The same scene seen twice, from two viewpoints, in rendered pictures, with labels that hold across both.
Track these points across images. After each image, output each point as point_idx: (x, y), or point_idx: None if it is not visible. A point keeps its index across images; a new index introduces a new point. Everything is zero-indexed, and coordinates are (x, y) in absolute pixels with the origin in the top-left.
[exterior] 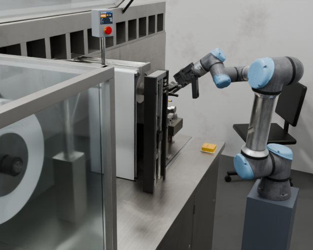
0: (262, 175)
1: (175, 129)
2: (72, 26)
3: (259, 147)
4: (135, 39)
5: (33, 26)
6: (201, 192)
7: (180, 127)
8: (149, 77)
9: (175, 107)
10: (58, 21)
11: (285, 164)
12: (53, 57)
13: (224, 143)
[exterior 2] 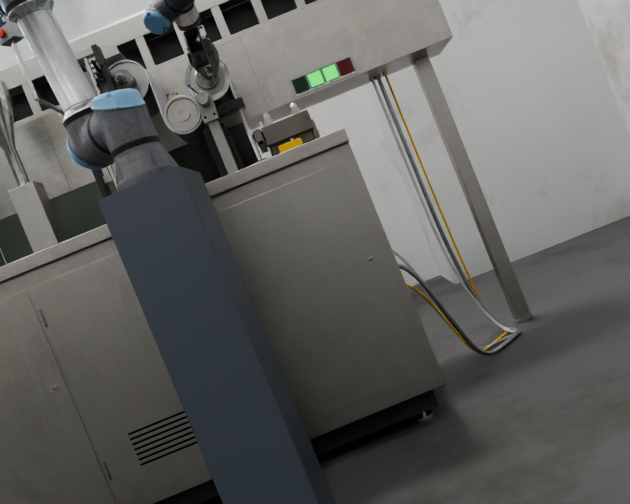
0: (88, 153)
1: (270, 133)
2: (107, 42)
3: (61, 106)
4: (294, 10)
5: (35, 62)
6: (237, 227)
7: (301, 127)
8: None
9: (203, 94)
10: (77, 44)
11: (100, 122)
12: None
13: (338, 130)
